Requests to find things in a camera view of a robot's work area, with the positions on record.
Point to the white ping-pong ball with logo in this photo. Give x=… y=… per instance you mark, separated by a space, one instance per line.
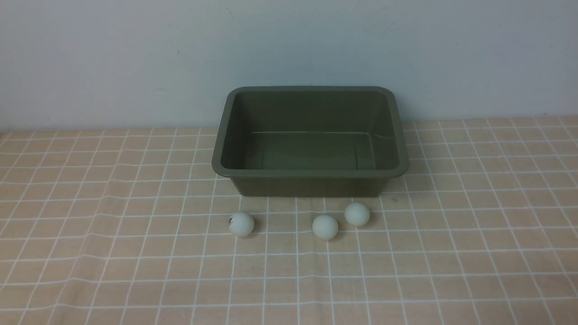
x=241 y=224

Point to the olive green plastic bin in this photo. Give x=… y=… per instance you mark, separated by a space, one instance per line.
x=310 y=141

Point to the beige grid tablecloth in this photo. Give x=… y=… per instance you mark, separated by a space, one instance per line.
x=130 y=227

